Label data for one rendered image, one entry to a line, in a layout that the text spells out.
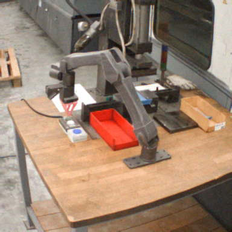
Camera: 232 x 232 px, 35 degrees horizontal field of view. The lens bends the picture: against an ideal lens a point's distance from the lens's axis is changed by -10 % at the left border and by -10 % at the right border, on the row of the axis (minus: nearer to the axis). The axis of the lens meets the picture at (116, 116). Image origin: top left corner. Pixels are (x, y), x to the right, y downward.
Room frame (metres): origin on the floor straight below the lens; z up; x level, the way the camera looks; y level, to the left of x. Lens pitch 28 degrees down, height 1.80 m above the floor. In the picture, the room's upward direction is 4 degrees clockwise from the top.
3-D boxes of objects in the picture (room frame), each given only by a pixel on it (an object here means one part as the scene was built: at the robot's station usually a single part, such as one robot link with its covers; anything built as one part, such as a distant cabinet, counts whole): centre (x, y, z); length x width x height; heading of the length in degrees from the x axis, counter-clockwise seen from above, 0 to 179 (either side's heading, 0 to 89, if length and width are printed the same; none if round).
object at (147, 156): (1.37, -0.14, 0.94); 0.20 x 0.07 x 0.08; 118
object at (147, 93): (1.79, -0.09, 0.98); 0.20 x 0.10 x 0.01; 118
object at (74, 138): (1.50, 0.16, 0.90); 0.07 x 0.07 x 0.06; 28
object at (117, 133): (1.55, 0.01, 0.93); 0.25 x 0.12 x 0.06; 28
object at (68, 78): (1.61, 0.22, 1.14); 0.07 x 0.06 x 0.07; 56
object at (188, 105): (1.75, -0.44, 0.93); 0.25 x 0.13 x 0.08; 28
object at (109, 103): (1.71, 0.07, 0.95); 0.15 x 0.03 x 0.10; 118
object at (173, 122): (1.70, -0.29, 0.91); 0.17 x 0.16 x 0.02; 118
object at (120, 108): (1.79, -0.09, 0.94); 0.20 x 0.10 x 0.07; 118
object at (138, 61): (1.85, -0.04, 1.22); 0.26 x 0.18 x 0.30; 28
